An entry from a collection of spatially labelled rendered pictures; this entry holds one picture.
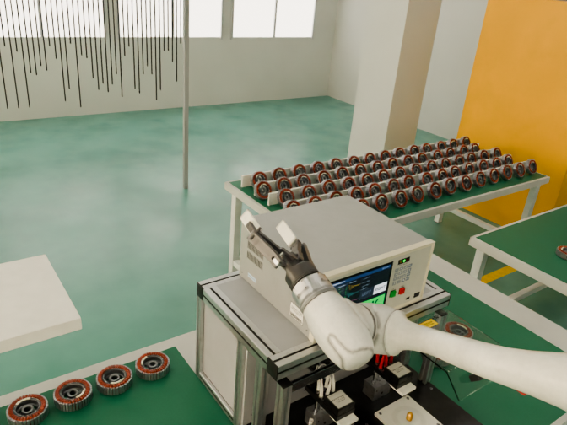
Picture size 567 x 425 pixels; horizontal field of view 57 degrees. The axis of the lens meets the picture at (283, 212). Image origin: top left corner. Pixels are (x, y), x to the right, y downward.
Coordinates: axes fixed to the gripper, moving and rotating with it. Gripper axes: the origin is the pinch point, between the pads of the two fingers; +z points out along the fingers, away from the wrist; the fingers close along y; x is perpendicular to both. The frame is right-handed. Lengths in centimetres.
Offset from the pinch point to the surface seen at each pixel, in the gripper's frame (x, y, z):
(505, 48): -121, -342, 183
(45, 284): 52, 25, 23
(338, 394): 30, -39, -31
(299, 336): 21.3, -21.8, -17.8
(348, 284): 1.8, -24.3, -16.1
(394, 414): 30, -63, -40
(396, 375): 20, -57, -33
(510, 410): 10, -96, -56
